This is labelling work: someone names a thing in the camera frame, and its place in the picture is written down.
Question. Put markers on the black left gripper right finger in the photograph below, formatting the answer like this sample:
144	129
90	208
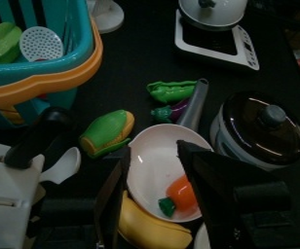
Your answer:
217	194

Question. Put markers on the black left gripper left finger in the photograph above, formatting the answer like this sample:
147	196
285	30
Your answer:
111	201

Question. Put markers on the orange toy carrot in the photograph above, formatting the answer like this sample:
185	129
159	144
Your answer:
181	193

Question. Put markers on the yellow toy banana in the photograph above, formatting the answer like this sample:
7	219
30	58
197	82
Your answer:
147	228

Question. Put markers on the white round plate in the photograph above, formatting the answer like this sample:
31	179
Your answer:
201	238

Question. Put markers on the green and yellow toy corn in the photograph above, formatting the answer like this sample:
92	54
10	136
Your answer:
107	131

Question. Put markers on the toy pot with dark lid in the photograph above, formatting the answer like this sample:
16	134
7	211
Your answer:
261	129

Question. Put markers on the purple toy eggplant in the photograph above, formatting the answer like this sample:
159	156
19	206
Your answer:
170	112

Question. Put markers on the green toy pea pod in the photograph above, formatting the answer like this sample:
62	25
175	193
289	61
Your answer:
171	90

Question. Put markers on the teal basket with orange rim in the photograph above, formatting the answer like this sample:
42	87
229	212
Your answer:
35	78

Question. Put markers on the white toy induction cooker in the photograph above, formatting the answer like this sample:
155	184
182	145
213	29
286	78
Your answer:
209	45

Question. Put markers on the white slotted toy spoon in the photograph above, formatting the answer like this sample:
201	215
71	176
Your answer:
40	43

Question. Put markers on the green toy vegetable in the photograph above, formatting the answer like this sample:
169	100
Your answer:
0	42

